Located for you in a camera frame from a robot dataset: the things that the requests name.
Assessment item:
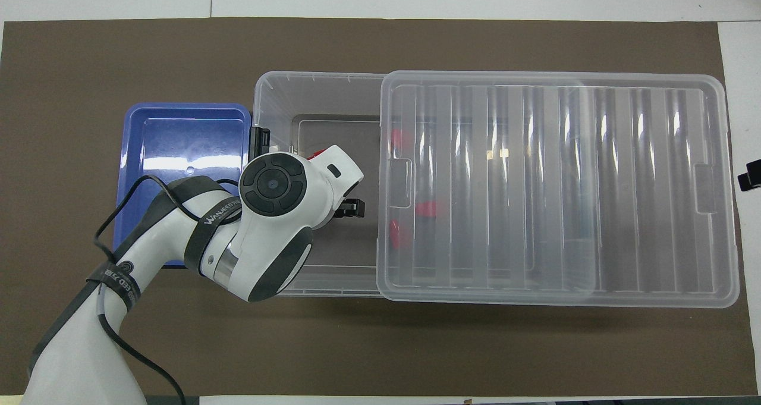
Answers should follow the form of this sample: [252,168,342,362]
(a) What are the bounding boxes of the clear ribbed box lid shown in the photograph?
[376,70,740,307]

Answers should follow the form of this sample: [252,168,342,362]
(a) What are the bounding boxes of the clear plastic storage box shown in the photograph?
[253,72,598,299]

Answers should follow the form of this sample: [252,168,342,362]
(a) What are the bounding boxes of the blue plastic tray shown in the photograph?
[115,103,252,268]

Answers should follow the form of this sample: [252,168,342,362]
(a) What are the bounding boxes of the brown table mat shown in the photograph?
[0,17,759,397]

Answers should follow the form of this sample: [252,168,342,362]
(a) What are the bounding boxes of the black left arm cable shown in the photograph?
[94,175,238,405]

